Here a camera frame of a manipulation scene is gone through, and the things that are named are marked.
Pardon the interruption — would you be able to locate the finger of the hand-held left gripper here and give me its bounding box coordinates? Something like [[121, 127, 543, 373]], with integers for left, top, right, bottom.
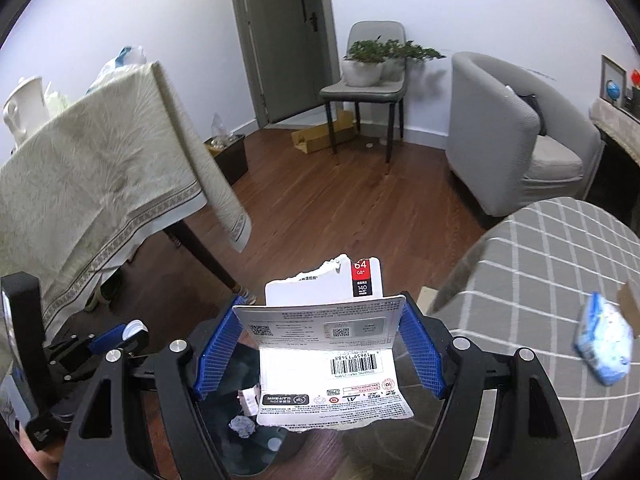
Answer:
[[90, 324, 128, 358], [125, 332, 150, 361]]

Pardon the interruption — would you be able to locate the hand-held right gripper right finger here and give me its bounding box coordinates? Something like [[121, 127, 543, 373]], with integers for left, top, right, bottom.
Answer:
[[397, 291, 578, 480]]

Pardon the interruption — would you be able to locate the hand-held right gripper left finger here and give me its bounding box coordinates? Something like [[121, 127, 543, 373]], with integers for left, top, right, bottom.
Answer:
[[57, 305, 244, 480]]

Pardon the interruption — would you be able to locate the teal plastic trash bin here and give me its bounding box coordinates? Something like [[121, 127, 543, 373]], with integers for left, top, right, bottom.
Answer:
[[192, 332, 313, 478]]

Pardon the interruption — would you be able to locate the white torn packaging card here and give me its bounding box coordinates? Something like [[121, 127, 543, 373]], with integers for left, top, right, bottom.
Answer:
[[232, 254, 416, 433]]

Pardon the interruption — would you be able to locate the white paper scrap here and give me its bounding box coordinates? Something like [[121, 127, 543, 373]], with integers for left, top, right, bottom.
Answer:
[[239, 385, 261, 416]]

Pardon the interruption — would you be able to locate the beige cardboard sheet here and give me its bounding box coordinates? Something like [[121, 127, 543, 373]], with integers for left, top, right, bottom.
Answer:
[[419, 286, 453, 315]]

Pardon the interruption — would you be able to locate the dark wooden table leg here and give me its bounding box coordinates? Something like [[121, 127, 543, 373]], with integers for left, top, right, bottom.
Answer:
[[164, 219, 240, 292]]

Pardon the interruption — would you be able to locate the grey checked tablecloth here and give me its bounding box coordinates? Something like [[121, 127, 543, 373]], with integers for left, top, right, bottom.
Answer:
[[432, 197, 640, 480]]

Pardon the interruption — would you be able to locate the cream patterned tablecloth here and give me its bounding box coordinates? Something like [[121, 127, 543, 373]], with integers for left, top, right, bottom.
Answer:
[[0, 60, 252, 356]]

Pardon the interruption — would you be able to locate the blue white tissue packet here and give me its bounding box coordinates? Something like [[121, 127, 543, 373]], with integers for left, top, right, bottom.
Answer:
[[573, 292, 633, 387]]

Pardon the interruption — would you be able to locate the black storage box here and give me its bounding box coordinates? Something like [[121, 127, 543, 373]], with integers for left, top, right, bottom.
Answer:
[[204, 134, 249, 186]]

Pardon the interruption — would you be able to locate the white kettle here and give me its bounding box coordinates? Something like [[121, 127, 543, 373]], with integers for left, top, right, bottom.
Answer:
[[2, 76, 51, 145]]

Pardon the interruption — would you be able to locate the brown cardboard piece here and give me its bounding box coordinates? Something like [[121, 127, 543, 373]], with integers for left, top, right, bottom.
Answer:
[[617, 280, 640, 338]]

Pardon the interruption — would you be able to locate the clear plastic bag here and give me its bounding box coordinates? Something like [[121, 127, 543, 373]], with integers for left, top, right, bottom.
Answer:
[[207, 112, 236, 148]]

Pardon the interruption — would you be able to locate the grey armchair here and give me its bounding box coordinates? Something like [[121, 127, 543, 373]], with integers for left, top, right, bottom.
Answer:
[[445, 51, 605, 218]]

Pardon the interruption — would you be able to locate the flat cardboard box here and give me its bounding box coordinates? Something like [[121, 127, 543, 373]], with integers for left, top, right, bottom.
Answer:
[[291, 109, 360, 155]]

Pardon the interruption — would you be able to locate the grey chair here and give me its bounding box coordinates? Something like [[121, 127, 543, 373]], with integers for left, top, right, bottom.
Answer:
[[319, 21, 407, 163]]

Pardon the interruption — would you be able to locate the black cushion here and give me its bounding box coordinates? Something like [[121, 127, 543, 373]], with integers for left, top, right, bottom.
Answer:
[[515, 92, 547, 136]]

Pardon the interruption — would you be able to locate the white blue plastic bag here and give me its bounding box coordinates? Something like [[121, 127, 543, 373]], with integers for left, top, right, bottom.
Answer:
[[86, 45, 148, 93]]

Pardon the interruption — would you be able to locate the potted green plant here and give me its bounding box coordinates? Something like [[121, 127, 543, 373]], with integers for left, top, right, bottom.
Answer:
[[382, 40, 447, 83], [342, 39, 401, 87]]

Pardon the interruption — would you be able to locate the cream cloth side table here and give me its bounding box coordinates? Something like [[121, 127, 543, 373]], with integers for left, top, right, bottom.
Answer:
[[589, 97, 640, 231]]

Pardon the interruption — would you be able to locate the grey door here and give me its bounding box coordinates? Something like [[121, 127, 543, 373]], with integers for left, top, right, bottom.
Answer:
[[226, 0, 343, 128]]

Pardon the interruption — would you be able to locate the grey picture frame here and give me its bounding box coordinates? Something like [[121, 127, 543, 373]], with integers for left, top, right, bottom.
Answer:
[[600, 54, 628, 108]]

